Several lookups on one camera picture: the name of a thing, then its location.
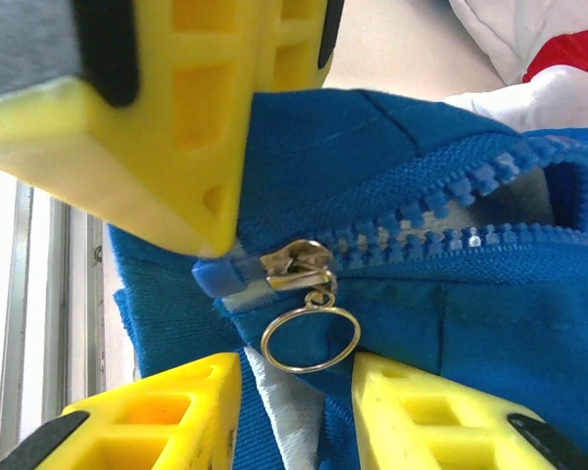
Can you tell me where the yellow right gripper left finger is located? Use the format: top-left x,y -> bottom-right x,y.
0,352 -> 242,470

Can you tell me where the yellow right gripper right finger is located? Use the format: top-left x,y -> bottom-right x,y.
351,352 -> 588,470

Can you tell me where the blue white red zip jacket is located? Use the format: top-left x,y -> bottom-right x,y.
107,0 -> 588,470

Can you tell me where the silver zipper slider with ring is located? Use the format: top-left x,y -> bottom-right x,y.
259,238 -> 363,374

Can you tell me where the aluminium table side rail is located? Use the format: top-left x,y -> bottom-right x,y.
0,180 -> 107,442

